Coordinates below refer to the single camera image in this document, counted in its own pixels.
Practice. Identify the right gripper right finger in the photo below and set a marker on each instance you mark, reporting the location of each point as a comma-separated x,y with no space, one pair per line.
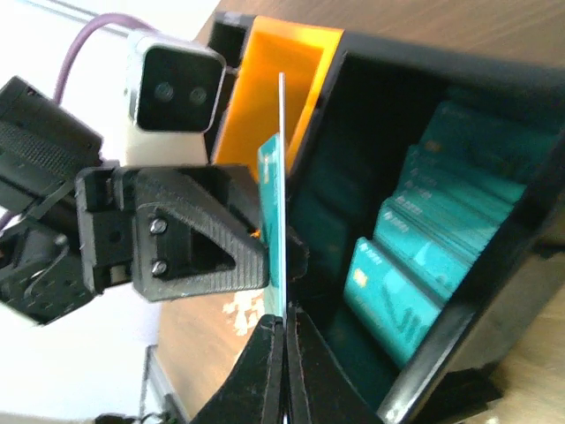
318,390

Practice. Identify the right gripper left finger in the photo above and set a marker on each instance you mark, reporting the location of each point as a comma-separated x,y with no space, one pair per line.
252,391

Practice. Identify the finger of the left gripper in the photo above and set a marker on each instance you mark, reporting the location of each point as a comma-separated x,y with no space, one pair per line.
193,232
297,255

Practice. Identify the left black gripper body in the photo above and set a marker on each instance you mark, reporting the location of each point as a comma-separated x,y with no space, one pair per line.
43,149

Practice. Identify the teal credit card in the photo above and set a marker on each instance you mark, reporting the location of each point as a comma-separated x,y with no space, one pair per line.
272,176

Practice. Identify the right black card bin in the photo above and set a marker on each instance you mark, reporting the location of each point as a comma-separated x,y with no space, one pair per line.
376,101

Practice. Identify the black card bin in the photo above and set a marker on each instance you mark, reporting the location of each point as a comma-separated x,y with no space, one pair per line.
229,35
376,101

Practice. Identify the left black card bin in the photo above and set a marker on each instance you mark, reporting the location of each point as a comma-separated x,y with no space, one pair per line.
229,35

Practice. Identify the orange card bin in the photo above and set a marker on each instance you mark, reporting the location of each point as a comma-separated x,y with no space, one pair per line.
303,53

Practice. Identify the teal card stack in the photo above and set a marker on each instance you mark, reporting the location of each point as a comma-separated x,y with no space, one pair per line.
457,186

